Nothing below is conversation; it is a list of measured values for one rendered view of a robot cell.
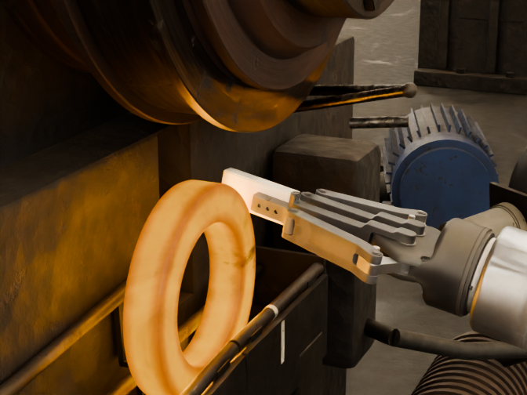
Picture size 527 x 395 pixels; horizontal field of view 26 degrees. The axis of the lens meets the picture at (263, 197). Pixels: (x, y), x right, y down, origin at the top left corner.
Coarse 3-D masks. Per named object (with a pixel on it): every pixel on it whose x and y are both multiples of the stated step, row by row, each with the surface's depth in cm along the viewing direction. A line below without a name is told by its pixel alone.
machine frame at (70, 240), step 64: (0, 64) 84; (0, 128) 85; (64, 128) 93; (128, 128) 97; (192, 128) 102; (320, 128) 133; (0, 192) 80; (64, 192) 84; (128, 192) 93; (0, 256) 78; (64, 256) 85; (128, 256) 94; (192, 256) 106; (0, 320) 79; (64, 320) 86; (0, 384) 80; (64, 384) 88
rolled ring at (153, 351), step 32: (192, 192) 90; (224, 192) 93; (160, 224) 87; (192, 224) 88; (224, 224) 95; (160, 256) 86; (224, 256) 99; (128, 288) 86; (160, 288) 85; (224, 288) 99; (128, 320) 86; (160, 320) 85; (224, 320) 99; (128, 352) 87; (160, 352) 86; (192, 352) 97; (160, 384) 88
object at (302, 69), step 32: (192, 0) 76; (224, 0) 79; (256, 0) 79; (288, 0) 84; (224, 32) 79; (256, 32) 83; (288, 32) 85; (320, 32) 91; (224, 64) 82; (256, 64) 85; (288, 64) 91
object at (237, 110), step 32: (96, 0) 76; (128, 0) 75; (160, 0) 74; (96, 32) 78; (128, 32) 77; (160, 32) 74; (192, 32) 79; (128, 64) 80; (160, 64) 79; (192, 64) 79; (320, 64) 103; (160, 96) 85; (192, 96) 80; (224, 96) 85; (256, 96) 90; (288, 96) 96; (224, 128) 86; (256, 128) 91
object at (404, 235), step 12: (300, 204) 95; (324, 216) 94; (336, 216) 94; (348, 228) 94; (360, 228) 93; (372, 228) 93; (384, 228) 93; (396, 228) 93; (396, 240) 92; (408, 240) 92
